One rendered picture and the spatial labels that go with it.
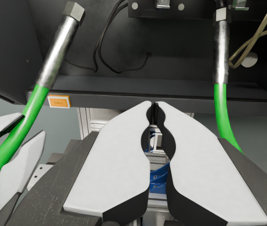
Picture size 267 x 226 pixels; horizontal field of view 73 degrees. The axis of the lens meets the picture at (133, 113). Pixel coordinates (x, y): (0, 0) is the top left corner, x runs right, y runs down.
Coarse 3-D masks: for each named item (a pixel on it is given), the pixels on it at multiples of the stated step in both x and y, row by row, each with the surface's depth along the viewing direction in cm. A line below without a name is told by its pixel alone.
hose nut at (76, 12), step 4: (68, 4) 19; (72, 4) 19; (76, 4) 19; (68, 8) 19; (72, 8) 19; (76, 8) 19; (80, 8) 19; (64, 12) 19; (68, 12) 19; (72, 12) 19; (76, 12) 19; (80, 12) 20; (84, 12) 20; (72, 16) 19; (76, 16) 19; (80, 16) 20; (84, 16) 21; (76, 20) 20; (80, 20) 20; (80, 24) 20
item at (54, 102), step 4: (64, 96) 44; (68, 96) 44; (52, 100) 44; (56, 100) 44; (60, 100) 44; (64, 100) 44; (52, 104) 45; (56, 104) 45; (60, 104) 44; (64, 104) 44
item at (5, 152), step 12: (36, 84) 19; (36, 96) 19; (36, 108) 19; (24, 120) 18; (12, 132) 17; (24, 132) 18; (12, 144) 17; (0, 156) 16; (12, 156) 17; (0, 168) 15
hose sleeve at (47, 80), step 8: (64, 16) 19; (64, 24) 19; (72, 24) 19; (56, 32) 19; (64, 32) 19; (72, 32) 19; (56, 40) 19; (64, 40) 19; (72, 40) 20; (56, 48) 19; (64, 48) 19; (48, 56) 19; (56, 56) 19; (64, 56) 20; (48, 64) 19; (56, 64) 19; (40, 72) 19; (48, 72) 19; (56, 72) 19; (40, 80) 19; (48, 80) 19; (56, 80) 20; (48, 88) 19
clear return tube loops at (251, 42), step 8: (264, 24) 21; (256, 32) 22; (264, 32) 29; (248, 40) 30; (256, 40) 23; (240, 48) 31; (248, 48) 24; (232, 56) 31; (232, 64) 28; (240, 64) 26
